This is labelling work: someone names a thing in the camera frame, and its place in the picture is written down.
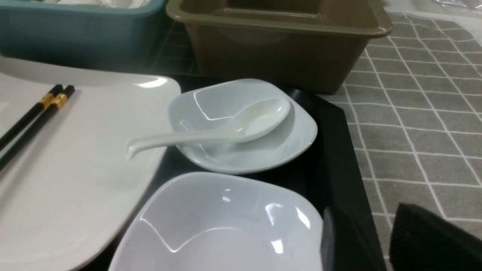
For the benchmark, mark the black plastic tray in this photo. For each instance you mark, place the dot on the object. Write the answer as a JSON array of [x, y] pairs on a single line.
[[327, 174]]

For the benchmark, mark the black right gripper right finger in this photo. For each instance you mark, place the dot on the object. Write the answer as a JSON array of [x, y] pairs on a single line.
[[422, 241]]

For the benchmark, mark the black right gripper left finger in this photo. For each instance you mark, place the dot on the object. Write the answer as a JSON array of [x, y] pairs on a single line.
[[339, 244]]

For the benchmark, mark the black chopstick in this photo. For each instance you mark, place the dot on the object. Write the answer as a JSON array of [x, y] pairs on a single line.
[[35, 110], [36, 125]]

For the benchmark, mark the brown plastic bin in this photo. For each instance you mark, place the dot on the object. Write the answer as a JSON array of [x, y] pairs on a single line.
[[310, 44]]

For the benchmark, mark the teal plastic bin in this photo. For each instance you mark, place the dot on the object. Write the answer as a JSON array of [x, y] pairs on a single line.
[[82, 36]]

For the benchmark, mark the small white bowl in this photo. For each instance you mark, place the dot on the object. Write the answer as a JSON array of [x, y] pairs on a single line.
[[210, 107], [203, 221]]

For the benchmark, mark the white ceramic soup spoon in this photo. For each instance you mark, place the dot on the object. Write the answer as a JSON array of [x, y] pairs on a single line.
[[252, 122]]

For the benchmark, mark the large white square plate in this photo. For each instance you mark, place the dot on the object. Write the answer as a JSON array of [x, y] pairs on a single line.
[[71, 190]]

